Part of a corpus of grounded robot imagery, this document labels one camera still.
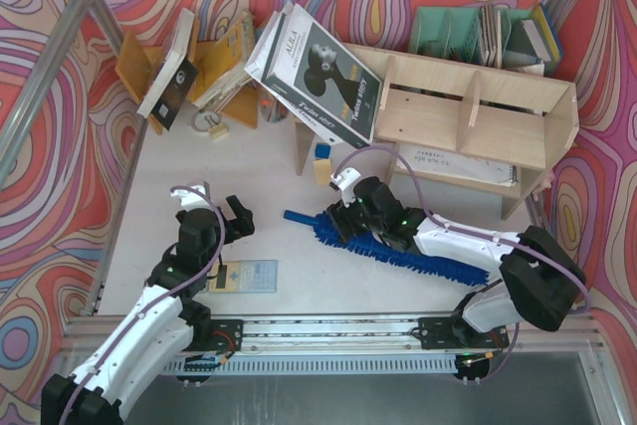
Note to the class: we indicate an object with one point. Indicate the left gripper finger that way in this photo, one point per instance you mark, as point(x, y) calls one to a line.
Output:
point(236, 206)
point(246, 225)

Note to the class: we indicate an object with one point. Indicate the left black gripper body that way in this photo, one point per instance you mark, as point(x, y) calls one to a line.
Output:
point(231, 225)

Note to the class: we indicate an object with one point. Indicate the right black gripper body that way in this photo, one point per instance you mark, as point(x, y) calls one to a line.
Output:
point(341, 218)

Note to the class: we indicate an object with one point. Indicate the blue microfiber duster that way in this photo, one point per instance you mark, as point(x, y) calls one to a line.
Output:
point(367, 246)

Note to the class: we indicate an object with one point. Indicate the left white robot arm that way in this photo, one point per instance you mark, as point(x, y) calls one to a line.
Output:
point(165, 320)

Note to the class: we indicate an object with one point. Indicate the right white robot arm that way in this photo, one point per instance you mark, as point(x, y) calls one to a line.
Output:
point(524, 276)

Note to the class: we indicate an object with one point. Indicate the light wooden bookshelf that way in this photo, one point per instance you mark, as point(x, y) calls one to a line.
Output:
point(524, 120)

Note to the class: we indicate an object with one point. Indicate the grey yellow calculator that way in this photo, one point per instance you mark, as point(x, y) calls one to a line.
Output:
point(244, 277)

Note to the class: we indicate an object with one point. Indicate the yellow sticky note pad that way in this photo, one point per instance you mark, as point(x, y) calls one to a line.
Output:
point(322, 171)

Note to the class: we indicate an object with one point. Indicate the small blue block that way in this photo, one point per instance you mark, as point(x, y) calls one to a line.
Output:
point(322, 151)

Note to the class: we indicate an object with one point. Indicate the gold binder clip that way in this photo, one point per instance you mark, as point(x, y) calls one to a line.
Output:
point(217, 128)

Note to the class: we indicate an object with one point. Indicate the spiral notebook with handwriting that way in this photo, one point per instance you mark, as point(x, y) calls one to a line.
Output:
point(434, 161)

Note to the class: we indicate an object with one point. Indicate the pencil cup with pens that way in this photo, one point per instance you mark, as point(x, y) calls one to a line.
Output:
point(271, 109)

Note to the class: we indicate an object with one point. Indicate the white black paperback book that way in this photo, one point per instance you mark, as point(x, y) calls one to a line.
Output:
point(172, 74)

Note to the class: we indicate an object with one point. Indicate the orange wooden book rack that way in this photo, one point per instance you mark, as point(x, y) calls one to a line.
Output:
point(133, 67)

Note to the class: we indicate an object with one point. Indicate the yellow books stack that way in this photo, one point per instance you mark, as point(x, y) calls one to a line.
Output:
point(221, 69)

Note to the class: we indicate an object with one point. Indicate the black white Twins story book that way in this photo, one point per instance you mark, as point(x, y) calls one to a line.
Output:
point(316, 77)

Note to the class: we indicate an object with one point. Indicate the teal file organizer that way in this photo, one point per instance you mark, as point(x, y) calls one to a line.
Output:
point(490, 36)

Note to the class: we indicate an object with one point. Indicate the blue yellow book in organizer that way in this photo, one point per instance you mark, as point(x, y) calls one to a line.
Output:
point(548, 33)

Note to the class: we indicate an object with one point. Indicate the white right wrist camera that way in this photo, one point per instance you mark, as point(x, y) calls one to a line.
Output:
point(344, 180)

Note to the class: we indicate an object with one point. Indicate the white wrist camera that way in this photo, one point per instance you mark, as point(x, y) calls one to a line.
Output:
point(192, 196)
point(344, 180)

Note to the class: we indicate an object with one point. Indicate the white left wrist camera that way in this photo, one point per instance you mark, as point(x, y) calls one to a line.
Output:
point(192, 196)

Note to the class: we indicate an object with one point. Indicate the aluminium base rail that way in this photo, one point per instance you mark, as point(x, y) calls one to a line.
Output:
point(397, 343)

